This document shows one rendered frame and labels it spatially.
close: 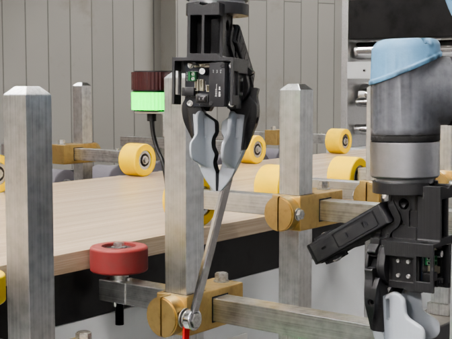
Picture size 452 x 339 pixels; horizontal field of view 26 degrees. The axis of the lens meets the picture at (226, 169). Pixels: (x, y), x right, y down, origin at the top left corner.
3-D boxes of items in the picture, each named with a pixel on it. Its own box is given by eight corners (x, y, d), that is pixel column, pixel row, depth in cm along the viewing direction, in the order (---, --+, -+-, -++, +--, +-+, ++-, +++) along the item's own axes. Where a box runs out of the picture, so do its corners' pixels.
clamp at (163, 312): (243, 319, 129) (243, 281, 128) (176, 341, 118) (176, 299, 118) (210, 313, 132) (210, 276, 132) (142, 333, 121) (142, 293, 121)
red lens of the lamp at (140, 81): (188, 89, 124) (188, 72, 124) (157, 89, 119) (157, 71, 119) (153, 89, 128) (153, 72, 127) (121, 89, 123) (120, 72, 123)
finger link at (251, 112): (215, 148, 112) (216, 73, 112) (220, 148, 114) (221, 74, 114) (255, 150, 111) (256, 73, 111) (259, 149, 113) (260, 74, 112)
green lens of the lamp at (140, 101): (188, 109, 124) (188, 91, 124) (157, 110, 119) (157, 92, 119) (153, 108, 128) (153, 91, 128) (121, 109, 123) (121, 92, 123)
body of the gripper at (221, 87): (168, 110, 108) (170, 0, 107) (194, 111, 116) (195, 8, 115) (235, 111, 105) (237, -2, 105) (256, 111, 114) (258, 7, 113)
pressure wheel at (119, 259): (160, 323, 136) (159, 241, 135) (120, 334, 130) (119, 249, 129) (118, 315, 141) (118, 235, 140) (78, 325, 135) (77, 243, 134)
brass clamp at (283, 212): (346, 222, 147) (346, 189, 147) (296, 233, 137) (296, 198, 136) (311, 219, 151) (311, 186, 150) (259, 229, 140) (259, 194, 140)
